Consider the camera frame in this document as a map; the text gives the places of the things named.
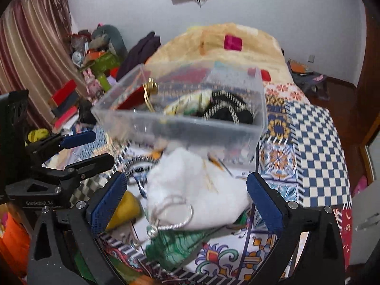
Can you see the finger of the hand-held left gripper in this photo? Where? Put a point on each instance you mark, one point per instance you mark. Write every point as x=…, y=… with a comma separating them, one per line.
x=89, y=166
x=78, y=139

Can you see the wall socket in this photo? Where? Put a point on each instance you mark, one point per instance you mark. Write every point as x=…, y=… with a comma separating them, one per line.
x=311, y=58

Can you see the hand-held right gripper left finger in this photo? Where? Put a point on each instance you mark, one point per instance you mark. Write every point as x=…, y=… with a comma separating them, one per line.
x=108, y=203

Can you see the pink bunny toy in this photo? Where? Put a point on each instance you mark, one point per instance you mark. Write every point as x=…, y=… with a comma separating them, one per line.
x=92, y=84

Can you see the yellow green cloth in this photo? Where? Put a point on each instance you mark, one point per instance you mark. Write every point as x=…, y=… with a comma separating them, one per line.
x=37, y=135

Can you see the green yellow patterned pouch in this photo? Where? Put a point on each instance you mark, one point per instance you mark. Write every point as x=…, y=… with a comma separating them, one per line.
x=190, y=102

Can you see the green mesh pouch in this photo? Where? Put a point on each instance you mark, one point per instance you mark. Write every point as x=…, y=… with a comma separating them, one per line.
x=175, y=246

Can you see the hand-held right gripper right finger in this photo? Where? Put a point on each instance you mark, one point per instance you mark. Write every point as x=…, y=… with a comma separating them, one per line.
x=264, y=204

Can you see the red striped curtain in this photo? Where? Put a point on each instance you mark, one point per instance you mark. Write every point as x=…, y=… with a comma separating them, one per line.
x=32, y=44

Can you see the clear plastic storage box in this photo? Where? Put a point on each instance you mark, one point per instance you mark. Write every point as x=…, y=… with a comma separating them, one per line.
x=190, y=136

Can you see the black white striped pouch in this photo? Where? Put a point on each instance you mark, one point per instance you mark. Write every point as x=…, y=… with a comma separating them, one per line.
x=228, y=107
x=139, y=163

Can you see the dark purple clothing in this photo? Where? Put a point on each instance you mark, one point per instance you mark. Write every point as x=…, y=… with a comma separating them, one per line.
x=141, y=53

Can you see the orange cloth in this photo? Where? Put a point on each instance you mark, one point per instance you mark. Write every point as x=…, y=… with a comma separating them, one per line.
x=13, y=243

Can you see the green box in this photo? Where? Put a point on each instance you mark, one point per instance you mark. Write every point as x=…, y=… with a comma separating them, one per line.
x=104, y=62

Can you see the beige plush blanket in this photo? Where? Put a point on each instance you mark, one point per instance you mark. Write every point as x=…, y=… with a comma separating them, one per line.
x=190, y=47

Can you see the grey cabinet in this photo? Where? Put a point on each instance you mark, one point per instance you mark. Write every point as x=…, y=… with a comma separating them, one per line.
x=366, y=222

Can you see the dark bag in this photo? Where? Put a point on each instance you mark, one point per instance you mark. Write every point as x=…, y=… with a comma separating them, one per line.
x=310, y=81

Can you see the stack of red black books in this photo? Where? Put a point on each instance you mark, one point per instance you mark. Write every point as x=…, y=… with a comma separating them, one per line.
x=63, y=104

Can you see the patterned patchwork bedspread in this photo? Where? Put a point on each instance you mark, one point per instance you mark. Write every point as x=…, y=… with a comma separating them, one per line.
x=314, y=154

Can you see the grey plush toy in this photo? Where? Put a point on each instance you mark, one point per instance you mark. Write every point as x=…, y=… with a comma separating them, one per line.
x=111, y=37

